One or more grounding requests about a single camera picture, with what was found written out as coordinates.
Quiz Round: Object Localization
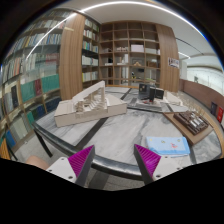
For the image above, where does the glass-fronted bookcase with books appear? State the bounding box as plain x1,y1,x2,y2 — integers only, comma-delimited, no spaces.
0,8,72,159

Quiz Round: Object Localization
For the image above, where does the light blue folded towel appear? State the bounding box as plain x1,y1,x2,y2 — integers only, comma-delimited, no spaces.
146,136,190,156

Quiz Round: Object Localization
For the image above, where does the dark model on wooden board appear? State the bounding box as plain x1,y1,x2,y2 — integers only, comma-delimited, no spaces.
164,111,213,145

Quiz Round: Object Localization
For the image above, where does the white architectural building model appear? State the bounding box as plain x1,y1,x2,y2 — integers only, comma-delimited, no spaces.
54,81,127,127

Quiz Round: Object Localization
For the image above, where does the wooden open bookshelf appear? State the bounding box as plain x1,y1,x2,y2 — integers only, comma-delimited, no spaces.
82,18,160,88

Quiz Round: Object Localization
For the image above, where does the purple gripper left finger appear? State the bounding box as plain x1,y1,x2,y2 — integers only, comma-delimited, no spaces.
68,145,95,186

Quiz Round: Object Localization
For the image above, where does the white wall sign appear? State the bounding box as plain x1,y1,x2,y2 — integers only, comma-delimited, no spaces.
168,58,179,68

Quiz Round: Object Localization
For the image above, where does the black metal railing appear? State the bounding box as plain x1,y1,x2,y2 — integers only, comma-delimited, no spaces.
31,121,145,181

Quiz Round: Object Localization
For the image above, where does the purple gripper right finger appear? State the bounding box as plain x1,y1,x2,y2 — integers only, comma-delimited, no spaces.
134,144,161,184

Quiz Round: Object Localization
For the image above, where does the small white model right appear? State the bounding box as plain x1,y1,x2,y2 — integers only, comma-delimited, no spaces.
165,91,182,106

